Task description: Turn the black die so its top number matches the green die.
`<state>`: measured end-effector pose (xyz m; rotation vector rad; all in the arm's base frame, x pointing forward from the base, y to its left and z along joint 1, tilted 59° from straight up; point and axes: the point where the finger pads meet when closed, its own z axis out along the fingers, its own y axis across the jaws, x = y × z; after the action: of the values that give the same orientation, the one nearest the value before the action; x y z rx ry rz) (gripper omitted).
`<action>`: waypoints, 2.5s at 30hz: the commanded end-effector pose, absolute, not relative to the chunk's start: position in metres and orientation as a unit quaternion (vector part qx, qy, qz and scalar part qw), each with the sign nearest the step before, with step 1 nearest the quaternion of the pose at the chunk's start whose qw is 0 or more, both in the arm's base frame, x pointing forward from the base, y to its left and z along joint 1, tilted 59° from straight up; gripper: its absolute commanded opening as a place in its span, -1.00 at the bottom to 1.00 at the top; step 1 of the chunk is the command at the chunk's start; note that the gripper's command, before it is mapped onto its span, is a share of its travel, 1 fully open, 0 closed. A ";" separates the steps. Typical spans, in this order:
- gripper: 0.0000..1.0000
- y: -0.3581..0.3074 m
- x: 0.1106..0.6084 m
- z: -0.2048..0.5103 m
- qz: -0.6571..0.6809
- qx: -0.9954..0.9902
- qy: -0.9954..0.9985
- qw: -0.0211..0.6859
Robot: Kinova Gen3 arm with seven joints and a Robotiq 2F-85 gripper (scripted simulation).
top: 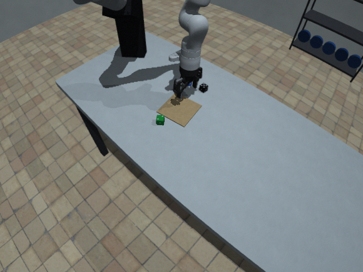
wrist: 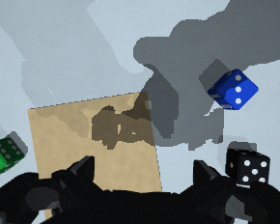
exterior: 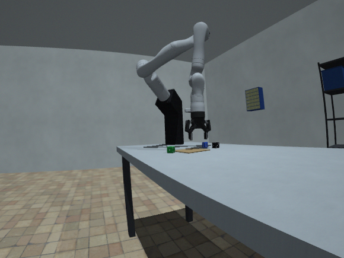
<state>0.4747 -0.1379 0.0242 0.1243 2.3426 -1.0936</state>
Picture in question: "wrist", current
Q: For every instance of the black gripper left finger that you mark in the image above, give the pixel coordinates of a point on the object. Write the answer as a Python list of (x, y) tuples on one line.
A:
[(26, 194)]

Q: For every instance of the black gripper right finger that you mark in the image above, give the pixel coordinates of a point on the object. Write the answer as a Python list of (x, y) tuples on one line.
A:
[(221, 197)]

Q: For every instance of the blue die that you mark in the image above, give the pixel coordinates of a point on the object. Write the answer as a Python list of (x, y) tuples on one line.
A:
[(232, 90)]

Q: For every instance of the green die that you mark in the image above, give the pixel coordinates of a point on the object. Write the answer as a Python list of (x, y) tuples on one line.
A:
[(10, 154)]

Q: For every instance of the black die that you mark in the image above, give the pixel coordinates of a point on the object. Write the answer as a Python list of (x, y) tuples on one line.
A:
[(246, 166)]

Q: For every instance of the tan flat mat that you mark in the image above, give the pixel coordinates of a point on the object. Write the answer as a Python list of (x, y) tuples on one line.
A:
[(117, 131)]

